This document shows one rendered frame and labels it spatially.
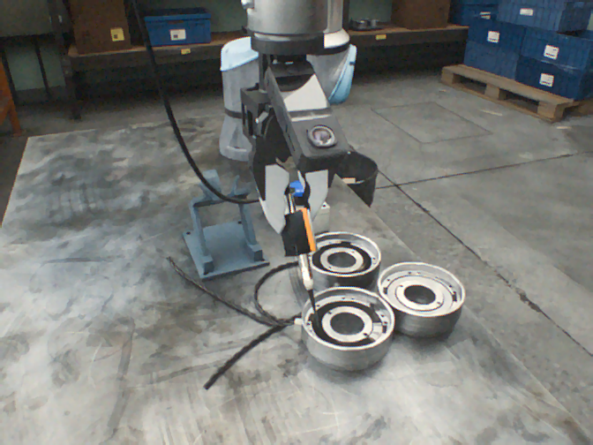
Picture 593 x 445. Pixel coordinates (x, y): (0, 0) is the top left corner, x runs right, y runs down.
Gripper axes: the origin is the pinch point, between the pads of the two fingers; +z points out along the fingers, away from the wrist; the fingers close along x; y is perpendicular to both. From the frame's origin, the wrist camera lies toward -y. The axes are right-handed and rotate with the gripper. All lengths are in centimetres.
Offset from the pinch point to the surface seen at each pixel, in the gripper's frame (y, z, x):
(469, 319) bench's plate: -9.4, 13.2, -19.6
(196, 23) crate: 345, 33, -63
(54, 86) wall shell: 401, 82, 48
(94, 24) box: 346, 29, 9
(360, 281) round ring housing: -0.6, 10.3, -8.7
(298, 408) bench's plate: -13.4, 13.3, 5.2
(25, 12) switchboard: 377, 22, 54
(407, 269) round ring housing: -1.0, 10.1, -15.5
